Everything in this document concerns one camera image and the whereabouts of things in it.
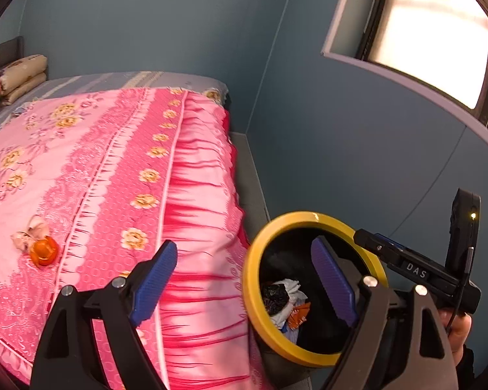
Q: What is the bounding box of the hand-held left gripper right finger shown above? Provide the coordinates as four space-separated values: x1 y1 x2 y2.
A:
311 236 460 390

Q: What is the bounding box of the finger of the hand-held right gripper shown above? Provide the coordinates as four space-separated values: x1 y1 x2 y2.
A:
353 228 405 267

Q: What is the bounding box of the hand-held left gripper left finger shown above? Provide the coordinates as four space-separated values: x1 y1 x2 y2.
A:
30 240 179 390

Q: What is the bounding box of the black wrapper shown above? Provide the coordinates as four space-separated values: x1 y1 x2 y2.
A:
261 283 289 317

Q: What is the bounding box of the black bin with yellow rim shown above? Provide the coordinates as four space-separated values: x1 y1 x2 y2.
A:
242 211 389 390

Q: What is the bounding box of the person's right forearm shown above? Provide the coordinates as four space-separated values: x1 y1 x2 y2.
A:
455 344 477 390

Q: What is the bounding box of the person's right hand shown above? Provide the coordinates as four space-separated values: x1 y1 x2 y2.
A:
438 309 472 354

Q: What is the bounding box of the pink floral blanket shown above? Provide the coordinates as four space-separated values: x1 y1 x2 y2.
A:
0 86 269 390

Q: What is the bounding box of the window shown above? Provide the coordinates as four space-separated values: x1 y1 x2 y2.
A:
320 0 488 147

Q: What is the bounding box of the beige floral folded quilt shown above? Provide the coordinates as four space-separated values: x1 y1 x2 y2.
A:
0 54 48 107

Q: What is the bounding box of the grey padded headboard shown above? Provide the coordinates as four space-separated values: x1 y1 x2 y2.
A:
0 36 25 74

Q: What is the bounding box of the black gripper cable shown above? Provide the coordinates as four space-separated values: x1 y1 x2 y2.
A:
445 247 475 330

